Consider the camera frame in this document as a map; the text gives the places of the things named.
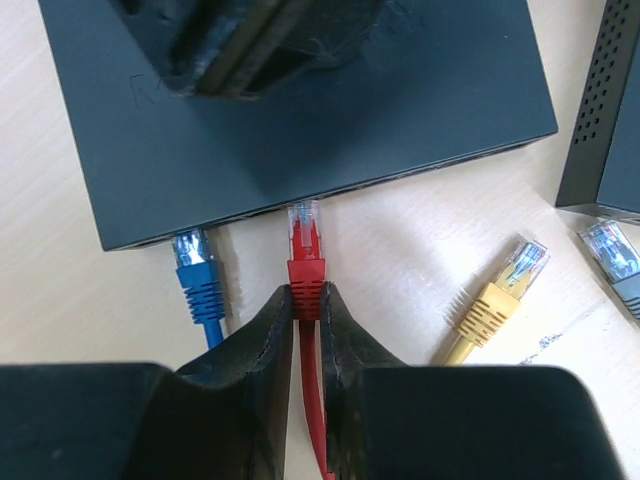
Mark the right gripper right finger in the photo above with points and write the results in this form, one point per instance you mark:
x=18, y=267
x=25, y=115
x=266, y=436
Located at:
x=389, y=420

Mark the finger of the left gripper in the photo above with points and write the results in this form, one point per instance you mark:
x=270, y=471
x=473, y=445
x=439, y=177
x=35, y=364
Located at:
x=241, y=49

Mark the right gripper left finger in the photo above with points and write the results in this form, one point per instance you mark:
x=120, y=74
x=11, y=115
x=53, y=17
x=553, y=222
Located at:
x=223, y=415

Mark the black network switch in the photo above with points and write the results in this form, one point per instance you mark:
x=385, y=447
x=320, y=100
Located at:
x=437, y=83
x=601, y=173

